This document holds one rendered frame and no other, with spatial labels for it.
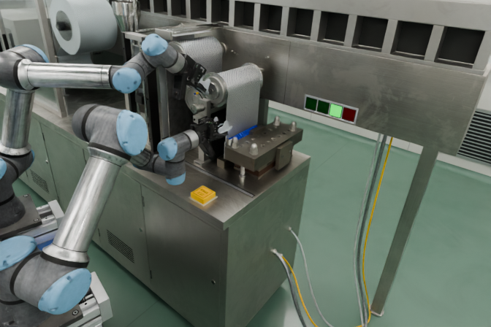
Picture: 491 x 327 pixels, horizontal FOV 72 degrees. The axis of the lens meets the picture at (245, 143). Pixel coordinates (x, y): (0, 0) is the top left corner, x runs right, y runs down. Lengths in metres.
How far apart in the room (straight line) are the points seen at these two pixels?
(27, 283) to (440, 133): 1.37
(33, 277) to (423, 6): 1.40
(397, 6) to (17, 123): 1.43
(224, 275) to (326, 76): 0.93
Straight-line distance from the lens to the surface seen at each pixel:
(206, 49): 1.65
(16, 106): 1.46
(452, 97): 1.40
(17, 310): 1.16
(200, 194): 1.35
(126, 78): 1.11
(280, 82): 1.64
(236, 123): 1.54
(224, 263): 1.44
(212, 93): 1.44
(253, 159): 1.38
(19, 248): 1.07
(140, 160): 1.31
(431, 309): 2.46
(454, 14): 1.37
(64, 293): 0.98
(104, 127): 0.97
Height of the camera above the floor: 1.71
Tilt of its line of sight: 27 degrees down
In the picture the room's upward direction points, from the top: 3 degrees clockwise
